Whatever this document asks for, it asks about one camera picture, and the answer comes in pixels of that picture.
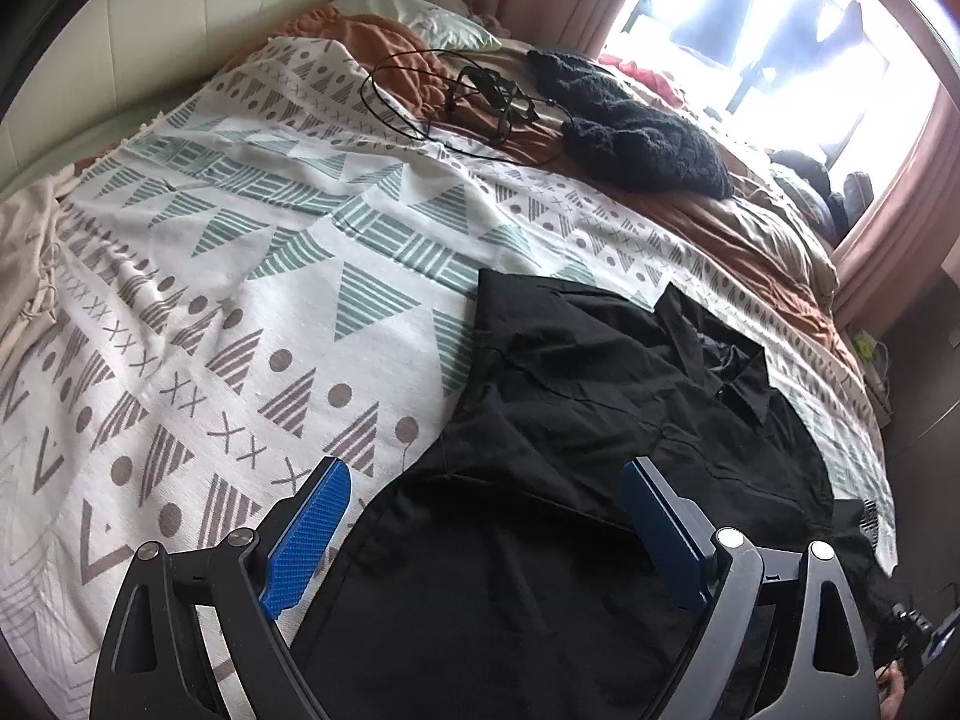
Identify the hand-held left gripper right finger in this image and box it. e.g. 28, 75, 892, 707
619, 456, 880, 720

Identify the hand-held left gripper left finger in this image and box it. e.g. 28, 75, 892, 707
88, 456, 353, 720

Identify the black shirt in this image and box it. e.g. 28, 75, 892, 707
289, 266, 901, 720

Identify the grey clothes pile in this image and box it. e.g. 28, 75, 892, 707
765, 148, 875, 241

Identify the white patterned blanket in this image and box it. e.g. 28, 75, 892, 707
0, 36, 901, 720

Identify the brown duvet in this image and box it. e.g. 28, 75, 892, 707
296, 6, 863, 383

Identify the beige cloth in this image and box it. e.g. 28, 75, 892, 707
0, 180, 76, 368

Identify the black knit sweater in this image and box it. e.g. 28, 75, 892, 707
525, 49, 736, 202

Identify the pink cloth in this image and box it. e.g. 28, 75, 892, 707
600, 52, 698, 106

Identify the mint green pillow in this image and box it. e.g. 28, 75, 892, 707
330, 0, 503, 53

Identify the white padded headboard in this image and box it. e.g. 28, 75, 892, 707
0, 0, 361, 188

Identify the black headset cable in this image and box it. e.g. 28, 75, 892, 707
360, 49, 578, 162

